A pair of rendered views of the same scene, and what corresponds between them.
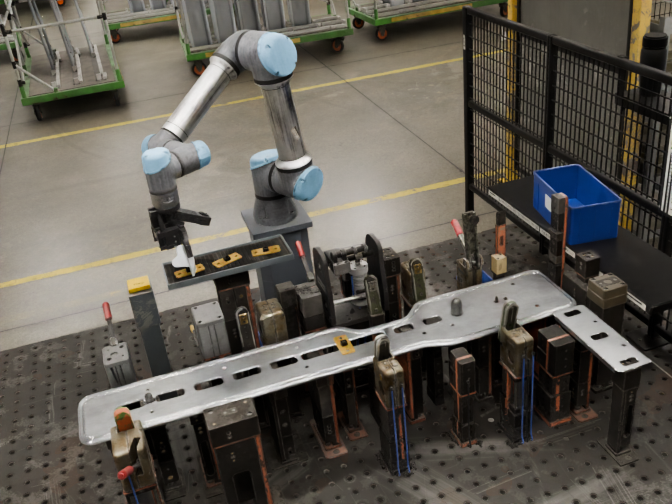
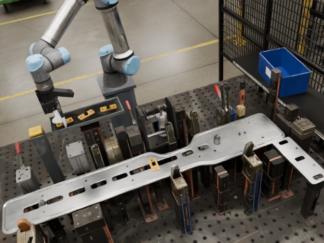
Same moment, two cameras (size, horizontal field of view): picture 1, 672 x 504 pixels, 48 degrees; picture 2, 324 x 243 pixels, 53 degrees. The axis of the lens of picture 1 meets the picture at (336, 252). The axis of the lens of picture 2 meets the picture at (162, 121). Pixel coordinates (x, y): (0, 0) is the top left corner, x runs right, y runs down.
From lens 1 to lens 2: 0.59 m
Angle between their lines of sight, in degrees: 10
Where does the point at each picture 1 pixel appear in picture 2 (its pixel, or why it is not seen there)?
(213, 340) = (79, 164)
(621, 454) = (308, 220)
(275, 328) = (114, 155)
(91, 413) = (9, 212)
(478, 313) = (229, 142)
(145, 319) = (41, 150)
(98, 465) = not seen: hidden behind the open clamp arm
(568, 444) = (278, 213)
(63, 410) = (6, 191)
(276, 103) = (109, 20)
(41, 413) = not seen: outside the picture
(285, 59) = not seen: outside the picture
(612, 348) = (307, 167)
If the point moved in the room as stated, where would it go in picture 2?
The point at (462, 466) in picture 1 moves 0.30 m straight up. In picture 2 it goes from (220, 227) to (220, 188)
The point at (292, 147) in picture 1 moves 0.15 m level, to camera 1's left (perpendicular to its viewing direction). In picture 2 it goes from (121, 46) to (92, 49)
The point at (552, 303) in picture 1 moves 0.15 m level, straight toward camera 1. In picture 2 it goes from (271, 135) to (271, 157)
